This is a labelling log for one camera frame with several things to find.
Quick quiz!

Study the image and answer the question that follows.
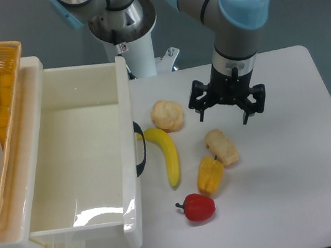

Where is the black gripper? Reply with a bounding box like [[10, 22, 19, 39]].
[[188, 54, 266, 125]]

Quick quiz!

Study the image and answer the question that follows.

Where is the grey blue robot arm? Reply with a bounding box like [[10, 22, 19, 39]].
[[49, 0, 270, 119]]

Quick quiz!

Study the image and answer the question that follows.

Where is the round bread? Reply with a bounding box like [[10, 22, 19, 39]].
[[150, 99, 184, 132]]

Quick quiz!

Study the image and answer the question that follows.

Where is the yellow bell pepper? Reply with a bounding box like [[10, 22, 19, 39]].
[[197, 155, 224, 195]]

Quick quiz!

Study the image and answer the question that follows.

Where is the yellow banana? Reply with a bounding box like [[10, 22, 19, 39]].
[[136, 127, 181, 189]]

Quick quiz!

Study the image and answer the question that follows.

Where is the red bell pepper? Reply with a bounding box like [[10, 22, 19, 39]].
[[175, 193, 216, 222]]

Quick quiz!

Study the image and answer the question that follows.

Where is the white plastic drawer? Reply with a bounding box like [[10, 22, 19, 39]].
[[29, 57, 144, 248]]

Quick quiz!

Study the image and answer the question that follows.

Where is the orange woven basket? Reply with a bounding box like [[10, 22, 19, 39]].
[[0, 34, 52, 246]]

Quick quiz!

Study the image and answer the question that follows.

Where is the black drawer handle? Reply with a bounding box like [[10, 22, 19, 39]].
[[133, 121, 147, 177]]

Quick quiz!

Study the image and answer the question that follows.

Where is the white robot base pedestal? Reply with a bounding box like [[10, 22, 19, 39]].
[[88, 0, 180, 79]]

